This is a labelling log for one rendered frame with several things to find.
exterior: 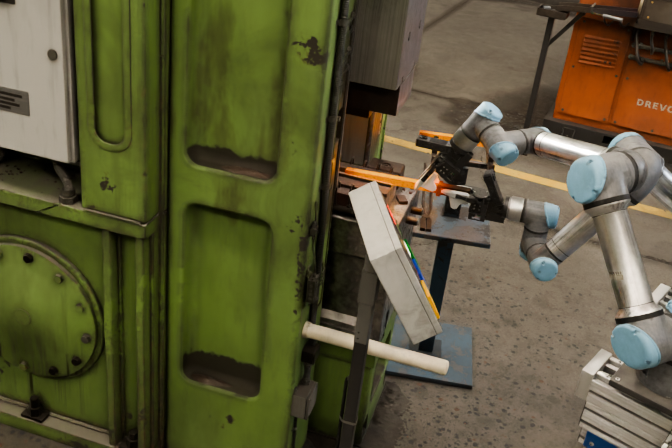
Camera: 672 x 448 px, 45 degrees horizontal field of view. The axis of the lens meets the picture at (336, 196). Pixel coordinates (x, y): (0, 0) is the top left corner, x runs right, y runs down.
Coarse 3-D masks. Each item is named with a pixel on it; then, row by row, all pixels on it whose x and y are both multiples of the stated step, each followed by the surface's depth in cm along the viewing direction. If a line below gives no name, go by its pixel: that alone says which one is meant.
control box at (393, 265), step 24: (360, 192) 213; (360, 216) 203; (384, 216) 199; (384, 240) 190; (384, 264) 187; (408, 264) 188; (384, 288) 190; (408, 288) 191; (408, 312) 194; (432, 312) 195
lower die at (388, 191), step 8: (360, 168) 269; (368, 168) 270; (344, 176) 263; (352, 176) 262; (344, 184) 258; (360, 184) 259; (384, 184) 260; (344, 192) 255; (384, 192) 256; (392, 192) 265; (336, 200) 256; (344, 200) 255
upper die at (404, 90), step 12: (360, 84) 237; (408, 84) 247; (348, 96) 240; (360, 96) 239; (372, 96) 238; (384, 96) 237; (396, 96) 236; (408, 96) 252; (360, 108) 241; (372, 108) 239; (384, 108) 238; (396, 108) 237
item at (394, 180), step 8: (352, 168) 265; (360, 176) 262; (368, 176) 262; (376, 176) 261; (384, 176) 260; (392, 176) 261; (400, 176) 261; (392, 184) 260; (400, 184) 259; (408, 184) 258; (440, 184) 256; (448, 184) 257; (440, 192) 256
